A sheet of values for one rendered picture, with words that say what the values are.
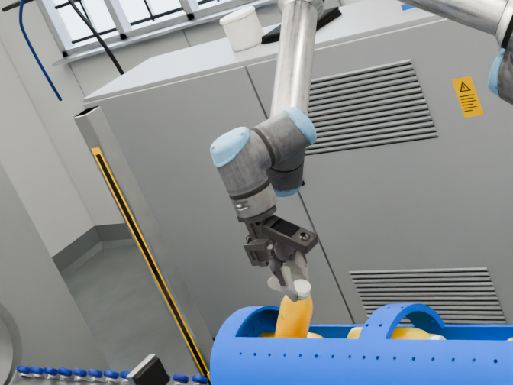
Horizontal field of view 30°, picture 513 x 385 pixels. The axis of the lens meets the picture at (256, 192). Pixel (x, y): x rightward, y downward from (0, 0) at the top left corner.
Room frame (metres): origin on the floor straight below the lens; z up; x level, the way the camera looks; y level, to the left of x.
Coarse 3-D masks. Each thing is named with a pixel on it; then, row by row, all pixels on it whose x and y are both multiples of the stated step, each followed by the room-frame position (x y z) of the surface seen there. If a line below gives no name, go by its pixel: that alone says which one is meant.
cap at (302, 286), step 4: (296, 280) 1.87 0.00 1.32; (300, 280) 1.87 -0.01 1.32; (304, 280) 1.87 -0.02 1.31; (296, 284) 1.86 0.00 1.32; (300, 284) 1.86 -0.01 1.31; (304, 284) 1.86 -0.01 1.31; (308, 284) 1.86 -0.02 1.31; (296, 288) 1.85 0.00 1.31; (300, 288) 1.85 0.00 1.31; (304, 288) 1.85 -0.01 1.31; (308, 288) 1.85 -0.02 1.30; (300, 292) 1.84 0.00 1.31; (304, 292) 1.84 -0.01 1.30; (308, 292) 1.85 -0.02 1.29; (300, 296) 1.85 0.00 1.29; (304, 296) 1.85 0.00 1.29
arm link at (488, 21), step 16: (400, 0) 2.21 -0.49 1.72; (416, 0) 2.17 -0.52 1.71; (432, 0) 2.15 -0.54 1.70; (448, 0) 2.13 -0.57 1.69; (464, 0) 2.11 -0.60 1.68; (480, 0) 2.10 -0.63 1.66; (496, 0) 2.09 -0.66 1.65; (512, 0) 2.07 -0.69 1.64; (448, 16) 2.15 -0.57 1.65; (464, 16) 2.12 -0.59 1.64; (480, 16) 2.10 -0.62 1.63; (496, 16) 2.08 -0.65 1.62; (512, 16) 2.05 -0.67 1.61; (496, 32) 2.09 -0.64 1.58; (512, 32) 2.05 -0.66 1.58; (512, 48) 2.08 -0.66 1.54
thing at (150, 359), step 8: (144, 360) 2.34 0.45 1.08; (152, 360) 2.33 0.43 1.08; (136, 368) 2.31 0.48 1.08; (144, 368) 2.30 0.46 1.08; (152, 368) 2.30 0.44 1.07; (160, 368) 2.32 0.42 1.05; (128, 376) 2.29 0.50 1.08; (136, 376) 2.28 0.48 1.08; (144, 376) 2.28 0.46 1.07; (152, 376) 2.30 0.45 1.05; (160, 376) 2.31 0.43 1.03; (136, 384) 2.28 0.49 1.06; (144, 384) 2.27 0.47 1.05; (152, 384) 2.29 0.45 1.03; (160, 384) 2.30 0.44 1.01; (168, 384) 2.34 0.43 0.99
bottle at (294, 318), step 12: (288, 300) 1.87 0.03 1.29; (300, 300) 1.86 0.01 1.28; (288, 312) 1.86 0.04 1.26; (300, 312) 1.85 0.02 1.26; (312, 312) 1.88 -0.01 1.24; (276, 324) 1.92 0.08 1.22; (288, 324) 1.87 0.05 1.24; (300, 324) 1.86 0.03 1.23; (276, 336) 1.91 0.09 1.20; (288, 336) 1.88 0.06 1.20; (300, 336) 1.88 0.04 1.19
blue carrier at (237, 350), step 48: (240, 336) 2.03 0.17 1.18; (336, 336) 2.02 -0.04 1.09; (384, 336) 1.67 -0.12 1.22; (480, 336) 1.75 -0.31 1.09; (240, 384) 1.88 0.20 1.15; (288, 384) 1.78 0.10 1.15; (336, 384) 1.70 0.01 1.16; (384, 384) 1.62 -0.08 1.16; (432, 384) 1.54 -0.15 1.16; (480, 384) 1.47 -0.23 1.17
